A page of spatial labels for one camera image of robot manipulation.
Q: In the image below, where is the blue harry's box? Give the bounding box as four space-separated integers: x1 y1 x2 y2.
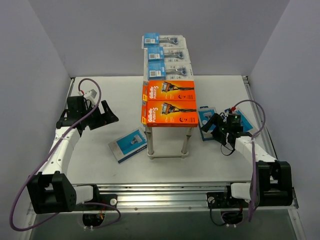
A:
108 127 147 164
223 107 257 135
197 105 220 142

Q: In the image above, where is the orange Fusion5 razor box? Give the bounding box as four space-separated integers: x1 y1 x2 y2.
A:
142 80 196 102
141 100 199 128

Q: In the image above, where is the clear blue-card razor blister pack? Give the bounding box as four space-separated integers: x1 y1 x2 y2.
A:
143 62 194 81

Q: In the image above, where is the Gillette SkinGuard blister pack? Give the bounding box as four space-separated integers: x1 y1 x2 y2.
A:
144 46 191 65

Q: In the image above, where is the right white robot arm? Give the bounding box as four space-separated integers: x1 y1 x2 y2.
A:
201 113 293 207

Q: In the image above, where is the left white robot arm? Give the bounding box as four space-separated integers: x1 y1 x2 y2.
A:
27 96 119 214

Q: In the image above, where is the white two-tier shelf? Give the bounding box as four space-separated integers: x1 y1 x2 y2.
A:
141 34 200 159

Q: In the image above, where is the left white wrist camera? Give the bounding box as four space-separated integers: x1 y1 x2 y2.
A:
78 89 99 105

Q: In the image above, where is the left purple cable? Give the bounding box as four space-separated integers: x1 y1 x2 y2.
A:
8 78 123 231

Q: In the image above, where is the purple cable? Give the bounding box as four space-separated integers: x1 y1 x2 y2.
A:
8 78 123 231
232 99 266 223

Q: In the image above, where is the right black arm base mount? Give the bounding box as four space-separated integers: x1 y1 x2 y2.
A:
206 192 249 209

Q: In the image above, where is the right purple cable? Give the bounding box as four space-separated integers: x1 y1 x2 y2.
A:
232 99 266 223

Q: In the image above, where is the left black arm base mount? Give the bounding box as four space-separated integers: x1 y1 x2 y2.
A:
90 194 118 212

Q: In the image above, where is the aluminium mounting rail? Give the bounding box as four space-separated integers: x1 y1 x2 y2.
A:
27 183 298 213

